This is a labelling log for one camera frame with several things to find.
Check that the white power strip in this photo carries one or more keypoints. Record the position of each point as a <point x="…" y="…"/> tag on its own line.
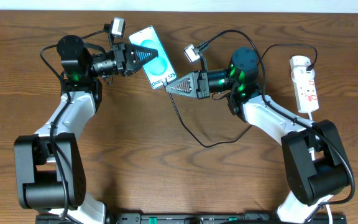
<point x="305" y="90"/>

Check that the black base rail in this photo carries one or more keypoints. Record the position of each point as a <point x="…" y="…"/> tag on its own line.
<point x="248" y="217"/>

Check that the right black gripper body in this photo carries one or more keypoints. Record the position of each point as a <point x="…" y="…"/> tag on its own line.
<point x="202" y="85"/>

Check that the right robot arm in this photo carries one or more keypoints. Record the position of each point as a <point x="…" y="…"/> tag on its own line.
<point x="315" y="161"/>

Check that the smartphone with teal screen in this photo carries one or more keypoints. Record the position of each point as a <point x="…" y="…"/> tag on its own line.
<point x="159" y="70"/>

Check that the white charger plug adapter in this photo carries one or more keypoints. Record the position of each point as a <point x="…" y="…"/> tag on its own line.
<point x="299" y="62"/>

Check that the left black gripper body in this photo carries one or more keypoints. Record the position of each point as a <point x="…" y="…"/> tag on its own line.
<point x="122" y="59"/>

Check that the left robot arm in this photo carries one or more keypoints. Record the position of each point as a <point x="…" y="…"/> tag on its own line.
<point x="49" y="171"/>

